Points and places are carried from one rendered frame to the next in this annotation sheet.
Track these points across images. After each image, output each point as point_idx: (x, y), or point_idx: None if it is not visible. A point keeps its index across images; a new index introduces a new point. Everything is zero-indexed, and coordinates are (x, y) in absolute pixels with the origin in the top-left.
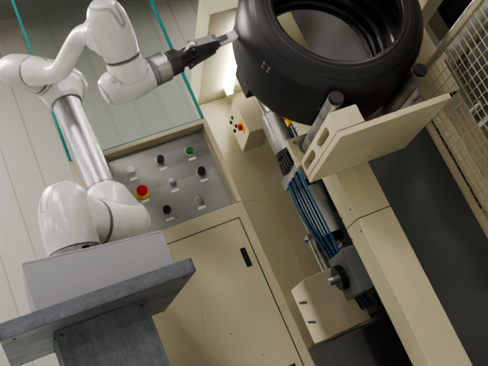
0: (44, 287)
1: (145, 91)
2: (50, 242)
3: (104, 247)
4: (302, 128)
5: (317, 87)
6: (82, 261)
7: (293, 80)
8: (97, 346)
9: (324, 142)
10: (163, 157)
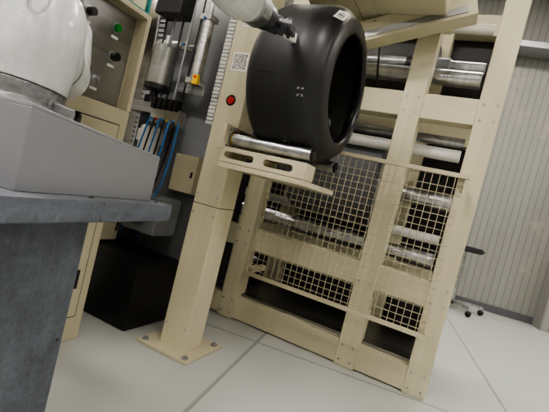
0: (40, 158)
1: (238, 19)
2: (20, 60)
3: (118, 145)
4: (224, 113)
5: (309, 136)
6: (92, 148)
7: (305, 119)
8: (24, 244)
9: (266, 162)
10: (97, 13)
